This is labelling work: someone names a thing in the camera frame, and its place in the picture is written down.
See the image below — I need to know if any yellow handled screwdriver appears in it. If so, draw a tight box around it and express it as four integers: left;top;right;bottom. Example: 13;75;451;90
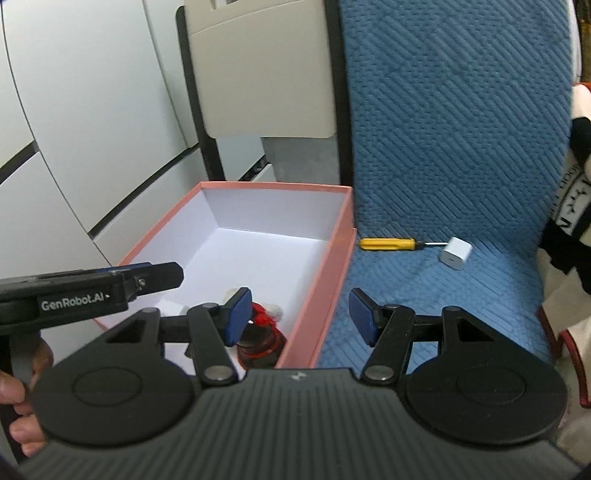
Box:
359;237;451;251

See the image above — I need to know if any person's left hand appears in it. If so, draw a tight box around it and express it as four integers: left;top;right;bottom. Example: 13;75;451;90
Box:
0;338;55;457

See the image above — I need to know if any white cube charger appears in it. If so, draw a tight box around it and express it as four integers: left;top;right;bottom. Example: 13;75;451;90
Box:
441;237;472;267

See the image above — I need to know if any white wardrobe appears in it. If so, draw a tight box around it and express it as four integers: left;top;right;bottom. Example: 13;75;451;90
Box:
0;0;273;278

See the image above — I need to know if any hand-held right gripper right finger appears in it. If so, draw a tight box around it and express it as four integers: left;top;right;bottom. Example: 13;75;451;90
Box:
348;288;497;384

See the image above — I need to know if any red black hair clip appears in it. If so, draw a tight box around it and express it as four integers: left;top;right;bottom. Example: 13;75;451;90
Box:
237;302;288;368

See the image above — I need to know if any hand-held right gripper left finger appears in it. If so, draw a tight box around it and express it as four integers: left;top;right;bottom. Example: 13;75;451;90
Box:
105;286;254;386

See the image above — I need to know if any blue quilted cushion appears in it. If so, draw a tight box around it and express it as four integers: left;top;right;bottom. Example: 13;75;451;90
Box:
318;0;583;370

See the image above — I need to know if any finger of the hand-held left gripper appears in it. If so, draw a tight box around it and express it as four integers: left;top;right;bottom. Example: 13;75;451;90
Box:
95;262;154;274
121;261;184;301

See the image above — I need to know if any beige chair with black frame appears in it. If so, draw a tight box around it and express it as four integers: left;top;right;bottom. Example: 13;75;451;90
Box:
175;0;354;185

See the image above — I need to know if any pink cardboard box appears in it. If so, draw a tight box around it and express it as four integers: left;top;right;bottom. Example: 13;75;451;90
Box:
92;181;358;370

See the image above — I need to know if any red black white blanket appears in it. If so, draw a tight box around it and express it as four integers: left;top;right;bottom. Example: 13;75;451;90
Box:
538;83;591;411

